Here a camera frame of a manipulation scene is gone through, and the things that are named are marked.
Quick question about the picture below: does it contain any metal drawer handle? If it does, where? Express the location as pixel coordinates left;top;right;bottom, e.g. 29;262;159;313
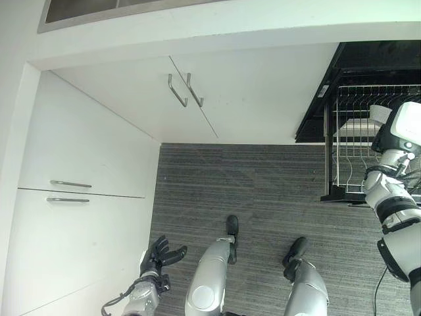
45;196;91;204
49;180;93;189

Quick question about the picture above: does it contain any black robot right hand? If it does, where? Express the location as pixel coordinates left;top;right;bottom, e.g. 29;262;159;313
370;101;421;154

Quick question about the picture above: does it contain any stainless steel sink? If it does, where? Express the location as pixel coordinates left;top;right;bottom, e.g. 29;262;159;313
37;0;231;34

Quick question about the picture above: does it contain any dark robot left foot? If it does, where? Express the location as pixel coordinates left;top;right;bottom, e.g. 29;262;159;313
225;215;239;244

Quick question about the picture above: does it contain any white drawer front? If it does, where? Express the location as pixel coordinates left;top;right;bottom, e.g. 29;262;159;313
0;188;146;316
16;70;161;199

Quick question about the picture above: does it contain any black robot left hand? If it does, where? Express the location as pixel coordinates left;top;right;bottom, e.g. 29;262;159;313
139;234;189;276

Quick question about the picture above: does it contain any black dishwasher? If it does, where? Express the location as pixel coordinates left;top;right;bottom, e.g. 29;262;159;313
294;40;421;207

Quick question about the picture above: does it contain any silver robot right leg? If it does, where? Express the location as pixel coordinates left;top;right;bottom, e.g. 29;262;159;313
282;257;330;316

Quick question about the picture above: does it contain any white cup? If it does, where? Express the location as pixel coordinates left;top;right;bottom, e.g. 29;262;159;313
368;103;393;126

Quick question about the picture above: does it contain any wire dishwasher rack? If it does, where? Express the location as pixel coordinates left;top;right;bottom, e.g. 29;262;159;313
324;84;421;198

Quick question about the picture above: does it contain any black floor cable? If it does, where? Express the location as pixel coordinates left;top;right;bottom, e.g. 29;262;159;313
372;265;389;316

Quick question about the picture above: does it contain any dark robot foot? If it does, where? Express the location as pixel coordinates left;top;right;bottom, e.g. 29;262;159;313
225;215;239;244
283;236;310;264

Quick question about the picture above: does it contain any dark robot right foot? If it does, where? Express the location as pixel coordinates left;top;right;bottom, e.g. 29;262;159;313
283;236;310;264

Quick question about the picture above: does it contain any white cabinet door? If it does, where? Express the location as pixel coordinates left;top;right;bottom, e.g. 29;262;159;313
48;55;219;143
168;41;340;145

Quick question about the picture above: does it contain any silver robot leg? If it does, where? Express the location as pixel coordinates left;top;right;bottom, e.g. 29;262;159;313
282;257;330;316
184;237;238;316

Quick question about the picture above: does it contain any metal cabinet door handle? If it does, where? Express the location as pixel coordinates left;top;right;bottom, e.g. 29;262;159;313
167;73;189;107
186;72;205;107

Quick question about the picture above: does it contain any silver robot left leg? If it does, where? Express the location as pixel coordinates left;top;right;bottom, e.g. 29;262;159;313
184;237;238;316

